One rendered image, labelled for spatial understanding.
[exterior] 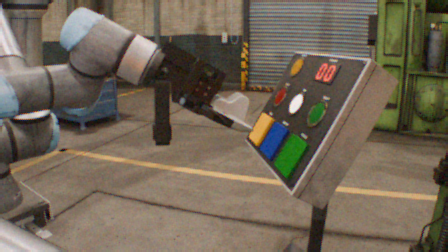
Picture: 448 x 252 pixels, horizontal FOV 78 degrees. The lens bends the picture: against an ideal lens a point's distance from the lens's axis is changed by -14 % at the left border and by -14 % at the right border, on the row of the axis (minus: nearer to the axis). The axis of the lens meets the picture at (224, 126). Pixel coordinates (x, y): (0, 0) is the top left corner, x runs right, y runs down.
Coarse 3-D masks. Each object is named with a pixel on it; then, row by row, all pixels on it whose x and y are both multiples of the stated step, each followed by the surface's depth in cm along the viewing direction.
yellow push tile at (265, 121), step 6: (264, 114) 81; (258, 120) 82; (264, 120) 79; (270, 120) 76; (258, 126) 81; (264, 126) 77; (252, 132) 82; (258, 132) 79; (264, 132) 76; (252, 138) 80; (258, 138) 77; (258, 144) 76
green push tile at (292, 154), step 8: (296, 136) 62; (288, 144) 63; (296, 144) 60; (304, 144) 57; (288, 152) 61; (296, 152) 59; (304, 152) 57; (280, 160) 63; (288, 160) 60; (296, 160) 57; (280, 168) 61; (288, 168) 58; (296, 168) 57; (288, 176) 57
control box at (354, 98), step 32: (288, 64) 83; (320, 64) 67; (352, 64) 56; (288, 96) 75; (320, 96) 61; (352, 96) 52; (384, 96) 54; (288, 128) 67; (320, 128) 56; (352, 128) 54; (320, 160) 54; (352, 160) 55; (320, 192) 56
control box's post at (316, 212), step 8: (312, 208) 76; (312, 216) 76; (320, 216) 75; (312, 224) 76; (320, 224) 76; (312, 232) 77; (320, 232) 76; (312, 240) 77; (320, 240) 77; (312, 248) 78; (320, 248) 77
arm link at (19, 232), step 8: (0, 216) 36; (0, 224) 35; (8, 224) 36; (0, 232) 34; (8, 232) 34; (16, 232) 35; (24, 232) 36; (0, 240) 33; (8, 240) 34; (16, 240) 34; (24, 240) 35; (32, 240) 36; (40, 240) 37; (0, 248) 33; (8, 248) 33; (16, 248) 33; (24, 248) 34; (32, 248) 35; (40, 248) 35; (48, 248) 36; (56, 248) 37; (64, 248) 38
